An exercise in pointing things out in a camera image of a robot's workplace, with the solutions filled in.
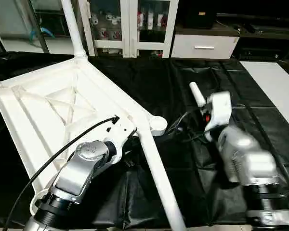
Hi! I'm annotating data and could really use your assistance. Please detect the white plastic table top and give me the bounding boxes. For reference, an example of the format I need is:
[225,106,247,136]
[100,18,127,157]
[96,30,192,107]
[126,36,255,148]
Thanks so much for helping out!
[0,55,168,215]

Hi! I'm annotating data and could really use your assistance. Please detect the black work mat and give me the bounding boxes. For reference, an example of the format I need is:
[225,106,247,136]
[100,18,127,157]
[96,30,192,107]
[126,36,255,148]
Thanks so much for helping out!
[0,51,289,229]

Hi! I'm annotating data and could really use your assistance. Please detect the white drawer unit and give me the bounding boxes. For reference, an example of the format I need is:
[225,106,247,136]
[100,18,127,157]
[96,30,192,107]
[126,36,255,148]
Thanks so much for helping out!
[171,34,240,60]

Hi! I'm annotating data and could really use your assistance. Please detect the white flat panel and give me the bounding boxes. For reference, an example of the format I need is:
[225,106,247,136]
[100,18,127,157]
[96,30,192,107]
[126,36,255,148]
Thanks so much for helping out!
[240,60,289,116]

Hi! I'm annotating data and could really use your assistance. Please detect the black box with yellow label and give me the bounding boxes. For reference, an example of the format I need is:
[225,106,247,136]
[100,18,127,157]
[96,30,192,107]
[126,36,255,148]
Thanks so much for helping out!
[183,0,217,29]

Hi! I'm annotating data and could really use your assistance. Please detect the white glass-door cabinet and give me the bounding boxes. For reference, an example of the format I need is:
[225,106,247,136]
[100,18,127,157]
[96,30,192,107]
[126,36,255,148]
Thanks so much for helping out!
[78,0,180,58]

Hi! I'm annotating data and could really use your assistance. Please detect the blue metal stand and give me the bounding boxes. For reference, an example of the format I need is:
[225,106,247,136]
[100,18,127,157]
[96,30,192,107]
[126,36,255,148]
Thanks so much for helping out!
[29,26,56,41]

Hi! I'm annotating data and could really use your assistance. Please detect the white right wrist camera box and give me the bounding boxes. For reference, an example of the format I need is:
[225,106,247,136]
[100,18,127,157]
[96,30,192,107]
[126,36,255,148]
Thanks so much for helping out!
[204,91,232,142]

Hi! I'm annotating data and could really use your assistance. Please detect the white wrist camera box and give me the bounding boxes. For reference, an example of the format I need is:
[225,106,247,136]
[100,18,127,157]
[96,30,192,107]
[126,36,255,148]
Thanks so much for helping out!
[204,91,232,142]
[104,115,138,164]

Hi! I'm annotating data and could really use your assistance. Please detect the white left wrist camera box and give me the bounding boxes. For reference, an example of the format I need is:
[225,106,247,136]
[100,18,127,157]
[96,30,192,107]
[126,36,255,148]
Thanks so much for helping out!
[104,115,138,164]

